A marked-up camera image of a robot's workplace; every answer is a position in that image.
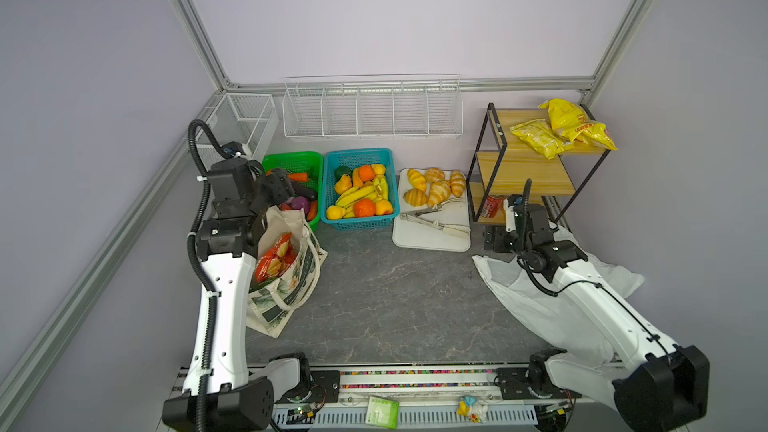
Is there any red snack bag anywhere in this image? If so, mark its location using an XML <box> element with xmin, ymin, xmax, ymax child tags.
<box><xmin>253</xmin><ymin>233</ymin><xmax>297</xmax><ymax>285</ymax></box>

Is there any white plastic grocery bag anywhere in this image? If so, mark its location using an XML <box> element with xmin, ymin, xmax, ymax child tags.
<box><xmin>473</xmin><ymin>255</ymin><xmax>619</xmax><ymax>364</ymax></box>

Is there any cream canvas tote bag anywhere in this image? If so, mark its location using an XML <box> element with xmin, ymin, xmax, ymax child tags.
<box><xmin>246</xmin><ymin>207</ymin><xmax>327</xmax><ymax>338</ymax></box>

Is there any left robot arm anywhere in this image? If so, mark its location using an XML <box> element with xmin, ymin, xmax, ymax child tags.
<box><xmin>161</xmin><ymin>119</ymin><xmax>313</xmax><ymax>431</ymax></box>

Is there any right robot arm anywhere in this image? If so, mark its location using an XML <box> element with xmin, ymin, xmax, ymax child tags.
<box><xmin>502</xmin><ymin>182</ymin><xmax>710</xmax><ymax>431</ymax></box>

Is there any red soda can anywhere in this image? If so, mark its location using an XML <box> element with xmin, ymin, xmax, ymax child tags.
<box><xmin>480</xmin><ymin>195</ymin><xmax>505</xmax><ymax>219</ymax></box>

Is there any purple onion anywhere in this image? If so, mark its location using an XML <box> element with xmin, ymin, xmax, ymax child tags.
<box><xmin>289</xmin><ymin>196</ymin><xmax>312</xmax><ymax>216</ymax></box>

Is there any dark purple eggplant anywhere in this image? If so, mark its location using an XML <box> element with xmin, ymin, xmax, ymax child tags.
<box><xmin>291</xmin><ymin>181</ymin><xmax>318</xmax><ymax>202</ymax></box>

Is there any green plastic basket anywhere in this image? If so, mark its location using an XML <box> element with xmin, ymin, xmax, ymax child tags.
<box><xmin>262</xmin><ymin>151</ymin><xmax>324</xmax><ymax>231</ymax></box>

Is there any orange carrot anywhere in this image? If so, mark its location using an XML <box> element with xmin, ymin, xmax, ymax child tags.
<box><xmin>289</xmin><ymin>172</ymin><xmax>310</xmax><ymax>183</ymax></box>

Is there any small white mesh basket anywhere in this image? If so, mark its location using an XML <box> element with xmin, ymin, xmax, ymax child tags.
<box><xmin>187</xmin><ymin>93</ymin><xmax>280</xmax><ymax>172</ymax></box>

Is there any black wooden shelf rack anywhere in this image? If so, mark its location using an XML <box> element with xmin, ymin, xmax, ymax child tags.
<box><xmin>466</xmin><ymin>103</ymin><xmax>610</xmax><ymax>227</ymax></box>

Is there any white bread tray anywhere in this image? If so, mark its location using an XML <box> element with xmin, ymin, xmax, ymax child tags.
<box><xmin>392</xmin><ymin>169</ymin><xmax>471</xmax><ymax>252</ymax></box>

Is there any croissant far right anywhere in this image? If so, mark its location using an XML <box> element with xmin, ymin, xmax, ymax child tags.
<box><xmin>449</xmin><ymin>170</ymin><xmax>466</xmax><ymax>198</ymax></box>

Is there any croissant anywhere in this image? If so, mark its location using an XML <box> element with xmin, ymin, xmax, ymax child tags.
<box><xmin>427</xmin><ymin>180</ymin><xmax>452</xmax><ymax>208</ymax></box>
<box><xmin>403</xmin><ymin>188</ymin><xmax>428</xmax><ymax>208</ymax></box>
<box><xmin>425</xmin><ymin>168</ymin><xmax>445</xmax><ymax>183</ymax></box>
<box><xmin>449</xmin><ymin>170</ymin><xmax>466</xmax><ymax>198</ymax></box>
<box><xmin>407</xmin><ymin>169</ymin><xmax>428</xmax><ymax>192</ymax></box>

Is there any yellow chip bag left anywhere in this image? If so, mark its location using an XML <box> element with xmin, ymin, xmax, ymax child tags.
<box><xmin>510</xmin><ymin>119</ymin><xmax>572</xmax><ymax>159</ymax></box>

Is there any yellow chip bag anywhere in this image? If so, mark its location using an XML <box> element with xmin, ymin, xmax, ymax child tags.
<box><xmin>538</xmin><ymin>99</ymin><xmax>618</xmax><ymax>151</ymax></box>
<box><xmin>510</xmin><ymin>119</ymin><xmax>572</xmax><ymax>159</ymax></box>

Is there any yellow fruit front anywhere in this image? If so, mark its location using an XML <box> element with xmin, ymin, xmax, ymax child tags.
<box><xmin>326</xmin><ymin>205</ymin><xmax>346</xmax><ymax>221</ymax></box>

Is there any croissant centre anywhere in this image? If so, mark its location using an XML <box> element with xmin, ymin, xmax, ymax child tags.
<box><xmin>427</xmin><ymin>180</ymin><xmax>452</xmax><ymax>208</ymax></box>

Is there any teal plastic basket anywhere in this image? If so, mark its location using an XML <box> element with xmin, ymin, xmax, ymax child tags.
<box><xmin>320</xmin><ymin>148</ymin><xmax>400</xmax><ymax>231</ymax></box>

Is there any green avocado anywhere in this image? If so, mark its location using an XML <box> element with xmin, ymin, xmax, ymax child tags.
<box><xmin>334</xmin><ymin>166</ymin><xmax>353</xmax><ymax>180</ymax></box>

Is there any yellow pear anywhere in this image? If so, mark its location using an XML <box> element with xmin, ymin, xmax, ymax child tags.
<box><xmin>334</xmin><ymin>174</ymin><xmax>353</xmax><ymax>196</ymax></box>

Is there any croissant top middle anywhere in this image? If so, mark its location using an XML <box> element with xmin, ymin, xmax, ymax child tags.
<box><xmin>425</xmin><ymin>168</ymin><xmax>445</xmax><ymax>183</ymax></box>

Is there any yellow chip bag right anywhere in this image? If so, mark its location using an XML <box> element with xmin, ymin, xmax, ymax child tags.
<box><xmin>538</xmin><ymin>99</ymin><xmax>618</xmax><ymax>151</ymax></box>

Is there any croissant front left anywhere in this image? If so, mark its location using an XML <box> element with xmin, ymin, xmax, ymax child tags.
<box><xmin>403</xmin><ymin>188</ymin><xmax>428</xmax><ymax>208</ymax></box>

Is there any croissant far left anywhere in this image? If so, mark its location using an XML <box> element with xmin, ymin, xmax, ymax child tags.
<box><xmin>407</xmin><ymin>169</ymin><xmax>428</xmax><ymax>192</ymax></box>

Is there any orange fruit back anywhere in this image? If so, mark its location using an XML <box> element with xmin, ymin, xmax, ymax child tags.
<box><xmin>358</xmin><ymin>164</ymin><xmax>376</xmax><ymax>183</ymax></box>

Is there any banana bunch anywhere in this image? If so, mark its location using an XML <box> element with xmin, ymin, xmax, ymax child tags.
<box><xmin>335</xmin><ymin>175</ymin><xmax>389</xmax><ymax>212</ymax></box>

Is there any yellow toy figure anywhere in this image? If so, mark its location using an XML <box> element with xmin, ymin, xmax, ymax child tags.
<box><xmin>456</xmin><ymin>396</ymin><xmax>488</xmax><ymax>423</ymax></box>

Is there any green small box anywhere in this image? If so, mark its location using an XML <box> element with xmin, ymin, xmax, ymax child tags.
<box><xmin>364</xmin><ymin>396</ymin><xmax>400</xmax><ymax>430</ymax></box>

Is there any long white wire basket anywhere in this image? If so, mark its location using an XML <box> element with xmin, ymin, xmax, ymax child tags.
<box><xmin>282</xmin><ymin>74</ymin><xmax>464</xmax><ymax>139</ymax></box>

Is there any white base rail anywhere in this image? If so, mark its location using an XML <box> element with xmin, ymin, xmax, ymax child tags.
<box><xmin>157</xmin><ymin>361</ymin><xmax>679</xmax><ymax>432</ymax></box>

